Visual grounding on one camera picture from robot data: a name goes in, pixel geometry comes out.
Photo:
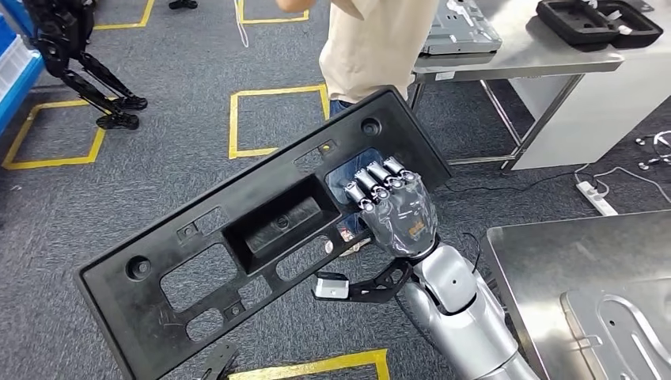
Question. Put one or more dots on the standing person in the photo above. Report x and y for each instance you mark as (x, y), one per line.
(367, 47)

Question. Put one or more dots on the black foam case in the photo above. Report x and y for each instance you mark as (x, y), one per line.
(576, 23)

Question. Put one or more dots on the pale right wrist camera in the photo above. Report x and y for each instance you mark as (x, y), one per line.
(331, 287)

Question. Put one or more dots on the steel workbench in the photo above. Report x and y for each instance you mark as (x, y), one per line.
(534, 262)

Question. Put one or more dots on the black left wrist mount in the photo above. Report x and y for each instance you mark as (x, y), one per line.
(220, 362)

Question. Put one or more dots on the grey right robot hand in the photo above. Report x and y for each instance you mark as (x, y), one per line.
(406, 220)

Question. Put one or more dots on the white plastic bin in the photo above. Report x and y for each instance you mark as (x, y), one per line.
(13, 65)

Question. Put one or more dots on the white power strip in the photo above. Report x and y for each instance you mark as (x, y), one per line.
(597, 198)

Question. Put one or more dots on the black humanoid robot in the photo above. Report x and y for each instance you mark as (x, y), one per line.
(57, 31)

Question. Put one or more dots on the stamped metal sheet part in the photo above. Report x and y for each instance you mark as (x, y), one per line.
(618, 341)

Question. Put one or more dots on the black plastic panel part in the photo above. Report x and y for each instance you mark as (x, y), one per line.
(131, 314)

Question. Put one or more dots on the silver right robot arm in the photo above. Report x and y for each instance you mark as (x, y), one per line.
(466, 325)

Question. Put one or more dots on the grey metal part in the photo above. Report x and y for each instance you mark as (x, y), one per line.
(456, 29)

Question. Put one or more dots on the steel table with white panel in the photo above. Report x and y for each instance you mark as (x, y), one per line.
(550, 57)

